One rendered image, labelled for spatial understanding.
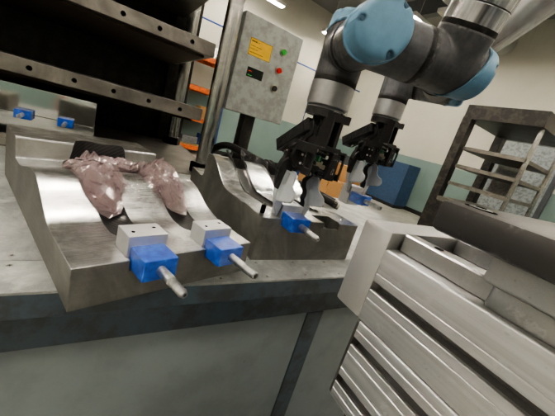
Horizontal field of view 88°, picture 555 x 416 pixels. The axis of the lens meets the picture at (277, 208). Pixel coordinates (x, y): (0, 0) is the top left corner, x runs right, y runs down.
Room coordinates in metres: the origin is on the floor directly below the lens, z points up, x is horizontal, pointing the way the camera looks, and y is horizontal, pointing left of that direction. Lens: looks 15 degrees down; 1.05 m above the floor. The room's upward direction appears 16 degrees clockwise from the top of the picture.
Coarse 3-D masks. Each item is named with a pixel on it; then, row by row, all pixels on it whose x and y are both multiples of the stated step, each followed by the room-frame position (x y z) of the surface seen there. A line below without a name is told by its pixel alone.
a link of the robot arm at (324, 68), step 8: (344, 8) 0.52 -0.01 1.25; (352, 8) 0.51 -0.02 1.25; (336, 16) 0.53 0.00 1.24; (344, 16) 0.52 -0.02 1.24; (336, 24) 0.52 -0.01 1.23; (328, 32) 0.54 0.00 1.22; (328, 40) 0.51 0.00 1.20; (328, 48) 0.51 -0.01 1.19; (320, 56) 0.54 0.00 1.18; (328, 56) 0.51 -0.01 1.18; (320, 64) 0.53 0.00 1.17; (328, 64) 0.52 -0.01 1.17; (336, 64) 0.50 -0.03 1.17; (320, 72) 0.52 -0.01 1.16; (328, 72) 0.52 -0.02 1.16; (336, 72) 0.51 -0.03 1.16; (344, 72) 0.51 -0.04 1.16; (360, 72) 0.54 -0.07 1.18; (336, 80) 0.51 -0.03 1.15; (344, 80) 0.51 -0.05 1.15; (352, 80) 0.52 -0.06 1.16
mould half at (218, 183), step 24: (192, 168) 0.92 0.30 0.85; (216, 168) 0.74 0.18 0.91; (264, 168) 0.85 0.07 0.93; (216, 192) 0.71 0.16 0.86; (240, 192) 0.67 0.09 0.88; (264, 192) 0.74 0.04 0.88; (216, 216) 0.68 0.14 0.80; (240, 216) 0.58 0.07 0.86; (264, 216) 0.52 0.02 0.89; (312, 216) 0.62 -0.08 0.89; (336, 216) 0.68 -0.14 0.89; (264, 240) 0.52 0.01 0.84; (288, 240) 0.55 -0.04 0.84; (312, 240) 0.59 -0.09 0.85; (336, 240) 0.63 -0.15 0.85
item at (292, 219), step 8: (272, 208) 0.57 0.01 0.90; (288, 208) 0.55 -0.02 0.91; (296, 208) 0.56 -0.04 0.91; (280, 216) 0.54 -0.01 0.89; (288, 216) 0.52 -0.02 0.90; (296, 216) 0.53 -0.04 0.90; (304, 216) 0.55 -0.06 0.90; (288, 224) 0.52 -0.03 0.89; (296, 224) 0.52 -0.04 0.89; (304, 224) 0.53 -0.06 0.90; (296, 232) 0.52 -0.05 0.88; (304, 232) 0.50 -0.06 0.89; (312, 232) 0.50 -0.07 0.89
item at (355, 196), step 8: (344, 184) 0.83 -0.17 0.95; (352, 184) 0.85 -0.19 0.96; (344, 192) 0.82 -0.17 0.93; (352, 192) 0.81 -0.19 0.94; (360, 192) 0.82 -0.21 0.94; (344, 200) 0.81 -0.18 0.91; (352, 200) 0.80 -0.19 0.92; (360, 200) 0.78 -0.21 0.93; (368, 200) 0.80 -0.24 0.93; (376, 208) 0.75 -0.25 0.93
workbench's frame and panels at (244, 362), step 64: (0, 320) 0.26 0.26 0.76; (64, 320) 0.34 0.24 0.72; (128, 320) 0.38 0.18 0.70; (192, 320) 0.44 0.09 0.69; (256, 320) 0.52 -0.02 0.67; (320, 320) 0.63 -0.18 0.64; (0, 384) 0.30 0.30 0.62; (64, 384) 0.34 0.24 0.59; (128, 384) 0.39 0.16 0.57; (192, 384) 0.46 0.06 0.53; (256, 384) 0.55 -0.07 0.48; (320, 384) 0.68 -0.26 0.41
